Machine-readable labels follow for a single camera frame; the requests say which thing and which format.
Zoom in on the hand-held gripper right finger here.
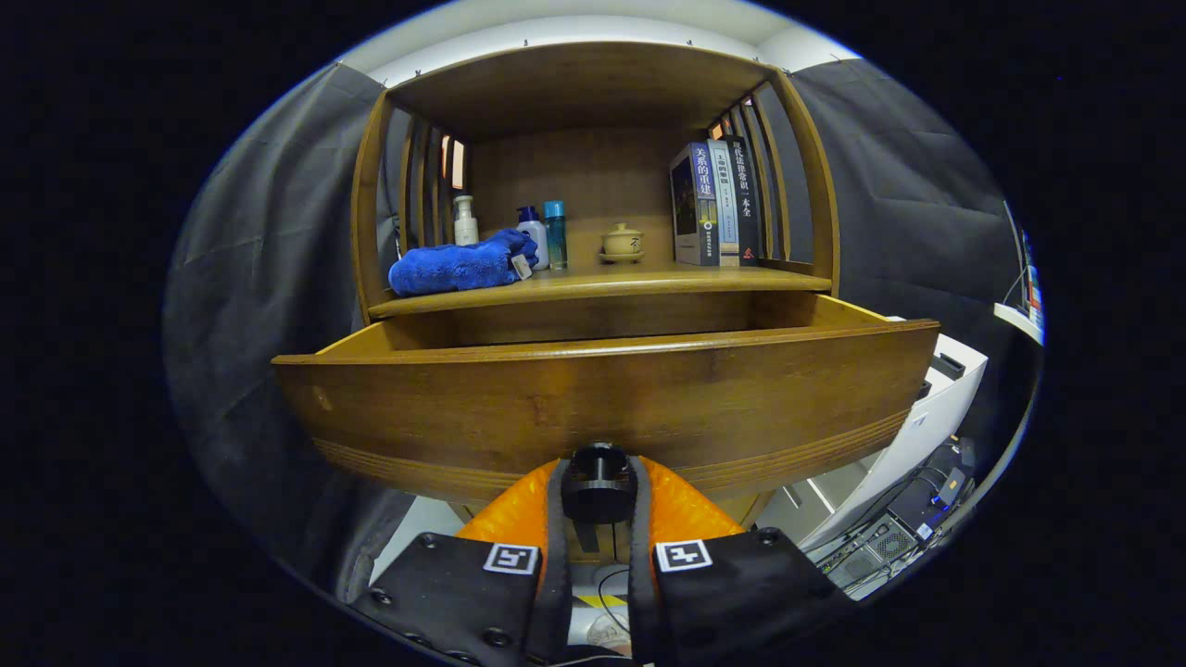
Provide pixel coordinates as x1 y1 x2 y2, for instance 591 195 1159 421
626 454 853 666

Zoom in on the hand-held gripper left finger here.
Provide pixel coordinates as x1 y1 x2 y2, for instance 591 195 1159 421
357 454 575 666

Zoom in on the wooden drawer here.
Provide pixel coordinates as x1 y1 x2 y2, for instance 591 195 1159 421
271 292 941 527

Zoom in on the wooden countertop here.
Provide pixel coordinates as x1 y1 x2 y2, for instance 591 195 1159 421
369 262 832 321

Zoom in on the white side cabinet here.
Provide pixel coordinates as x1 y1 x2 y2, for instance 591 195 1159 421
755 318 989 552

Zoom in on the wooden cabinet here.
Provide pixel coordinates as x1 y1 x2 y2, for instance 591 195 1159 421
350 40 842 534

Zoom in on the black floor computer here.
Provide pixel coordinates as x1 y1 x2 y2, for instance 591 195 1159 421
815 435 978 594

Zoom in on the blue towel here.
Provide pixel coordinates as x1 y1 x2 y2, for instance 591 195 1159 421
388 229 540 297

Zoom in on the beige lidded teacup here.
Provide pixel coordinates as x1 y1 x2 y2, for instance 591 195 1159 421
599 222 646 264

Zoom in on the teal clear bottle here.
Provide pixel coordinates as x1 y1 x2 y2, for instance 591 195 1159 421
543 200 569 271

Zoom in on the white blue-capped lotion bottle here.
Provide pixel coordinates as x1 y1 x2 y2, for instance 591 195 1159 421
516 206 550 271

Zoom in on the pale-spine book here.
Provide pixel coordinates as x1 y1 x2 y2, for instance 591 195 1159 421
709 139 742 268

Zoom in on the black-spine book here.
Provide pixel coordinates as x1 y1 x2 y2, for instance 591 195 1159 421
721 134 763 268

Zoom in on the blue-spine book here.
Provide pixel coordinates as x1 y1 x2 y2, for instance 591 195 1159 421
669 142 722 268

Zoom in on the white wall shelf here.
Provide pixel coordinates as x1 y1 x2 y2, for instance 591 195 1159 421
993 303 1045 346

